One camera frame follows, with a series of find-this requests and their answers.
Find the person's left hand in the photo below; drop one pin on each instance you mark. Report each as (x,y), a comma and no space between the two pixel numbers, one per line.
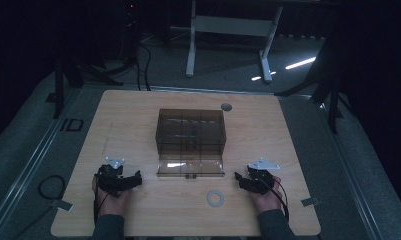
(112,200)

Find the black tripod with red light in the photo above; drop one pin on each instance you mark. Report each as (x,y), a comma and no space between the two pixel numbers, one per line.
(131,36)

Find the grey tape strip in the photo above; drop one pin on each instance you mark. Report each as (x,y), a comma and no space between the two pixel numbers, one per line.
(62,204)
(310,201)

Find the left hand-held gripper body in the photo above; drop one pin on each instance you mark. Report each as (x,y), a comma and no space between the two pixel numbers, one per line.
(110,178)

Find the white desk frame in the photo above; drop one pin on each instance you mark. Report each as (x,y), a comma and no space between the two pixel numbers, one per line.
(233,26)

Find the grey table grommet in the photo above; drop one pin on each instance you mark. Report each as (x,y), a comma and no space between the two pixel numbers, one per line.
(226,107)

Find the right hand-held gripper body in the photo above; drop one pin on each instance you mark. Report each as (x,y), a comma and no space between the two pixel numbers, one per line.
(262,176)

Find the person's right hand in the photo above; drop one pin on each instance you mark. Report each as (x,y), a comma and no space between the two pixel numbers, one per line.
(268,198)

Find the black metal stand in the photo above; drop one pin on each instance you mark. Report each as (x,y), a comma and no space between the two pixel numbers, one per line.
(324,90)
(66,80)

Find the brown transparent storage box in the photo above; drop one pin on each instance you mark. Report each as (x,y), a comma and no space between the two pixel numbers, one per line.
(190,142)

